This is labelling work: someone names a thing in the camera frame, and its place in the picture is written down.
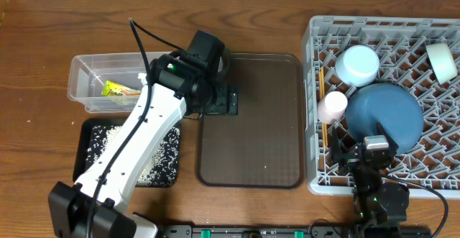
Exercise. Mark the grey plastic dishwasher rack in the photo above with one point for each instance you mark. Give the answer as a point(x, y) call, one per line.
point(401, 46)

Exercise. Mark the light green small plate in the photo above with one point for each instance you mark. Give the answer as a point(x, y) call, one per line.
point(442, 62)

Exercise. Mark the white rice grains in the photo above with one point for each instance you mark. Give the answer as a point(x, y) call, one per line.
point(162, 169)

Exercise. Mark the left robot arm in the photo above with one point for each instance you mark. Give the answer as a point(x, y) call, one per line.
point(179, 83)

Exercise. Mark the wooden chopstick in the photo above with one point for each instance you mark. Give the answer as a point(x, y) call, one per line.
point(324, 137)
point(321, 80)

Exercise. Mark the light blue bowl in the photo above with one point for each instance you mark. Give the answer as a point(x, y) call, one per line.
point(357, 66)

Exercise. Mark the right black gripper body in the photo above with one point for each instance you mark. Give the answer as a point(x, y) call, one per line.
point(353, 159)

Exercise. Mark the dark blue round plate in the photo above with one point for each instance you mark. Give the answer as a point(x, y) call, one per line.
point(393, 107)

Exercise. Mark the pink plastic cup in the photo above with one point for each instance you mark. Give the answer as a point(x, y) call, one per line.
point(331, 107)

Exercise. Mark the yellow snack wrapper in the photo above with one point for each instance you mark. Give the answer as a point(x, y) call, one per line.
point(111, 88)

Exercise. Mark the clear plastic waste bin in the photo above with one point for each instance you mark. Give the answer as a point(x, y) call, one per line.
point(88, 74)

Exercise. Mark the black plastic tray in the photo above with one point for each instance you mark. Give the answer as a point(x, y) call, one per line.
point(79, 167)

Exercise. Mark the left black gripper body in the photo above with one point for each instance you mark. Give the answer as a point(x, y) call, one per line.
point(217, 98)

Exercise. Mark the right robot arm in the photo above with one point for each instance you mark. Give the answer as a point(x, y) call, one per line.
point(382, 206)

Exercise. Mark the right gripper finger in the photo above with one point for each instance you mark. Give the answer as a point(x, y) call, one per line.
point(336, 154)
point(393, 147)

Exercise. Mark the white tissue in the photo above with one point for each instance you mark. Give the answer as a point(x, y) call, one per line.
point(143, 78)

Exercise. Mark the brown plastic serving tray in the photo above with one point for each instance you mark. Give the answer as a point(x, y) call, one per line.
point(261, 146)

